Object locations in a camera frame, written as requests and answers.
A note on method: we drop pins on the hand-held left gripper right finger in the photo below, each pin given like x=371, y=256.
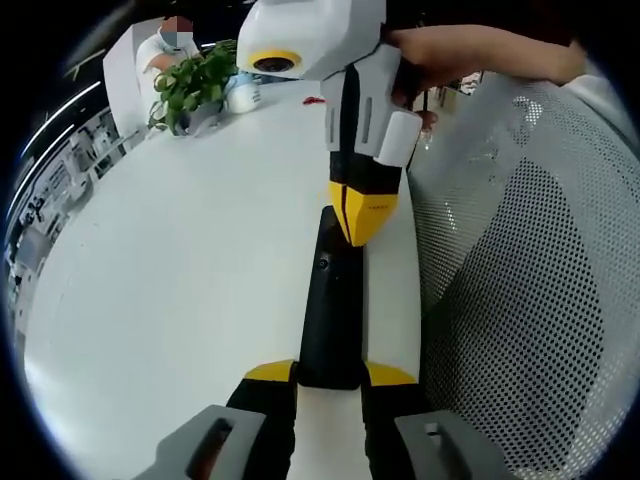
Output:
x=400, y=430

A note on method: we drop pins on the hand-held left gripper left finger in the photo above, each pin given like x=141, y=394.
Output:
x=250, y=425

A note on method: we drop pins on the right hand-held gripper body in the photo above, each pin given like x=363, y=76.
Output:
x=320, y=35

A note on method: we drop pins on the black remote control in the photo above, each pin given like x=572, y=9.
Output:
x=332, y=320

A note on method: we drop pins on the person's right hand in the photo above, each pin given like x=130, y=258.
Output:
x=430, y=55

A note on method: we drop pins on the small red clip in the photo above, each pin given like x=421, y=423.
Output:
x=314, y=100

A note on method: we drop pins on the white spray bottle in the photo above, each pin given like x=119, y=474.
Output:
x=245, y=95

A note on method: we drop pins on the green potted plant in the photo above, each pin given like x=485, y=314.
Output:
x=192, y=85

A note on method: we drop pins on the grey mesh chair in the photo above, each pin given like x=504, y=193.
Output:
x=525, y=275

